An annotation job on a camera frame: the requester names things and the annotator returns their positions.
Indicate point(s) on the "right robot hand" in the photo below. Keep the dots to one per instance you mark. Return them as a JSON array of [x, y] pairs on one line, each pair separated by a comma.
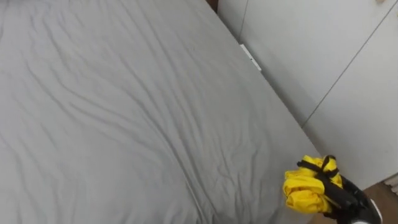
[[348, 196]]

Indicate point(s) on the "yellow cloth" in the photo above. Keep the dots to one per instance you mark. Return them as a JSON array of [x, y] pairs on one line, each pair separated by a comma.
[[303, 193]]

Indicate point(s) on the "white wardrobe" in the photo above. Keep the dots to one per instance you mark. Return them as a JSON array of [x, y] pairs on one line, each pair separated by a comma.
[[326, 68]]

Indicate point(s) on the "white bed label tag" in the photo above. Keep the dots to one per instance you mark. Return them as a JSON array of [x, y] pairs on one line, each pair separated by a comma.
[[250, 57]]

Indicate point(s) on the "grey bed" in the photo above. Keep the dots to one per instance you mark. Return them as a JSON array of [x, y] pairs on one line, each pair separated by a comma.
[[124, 118]]

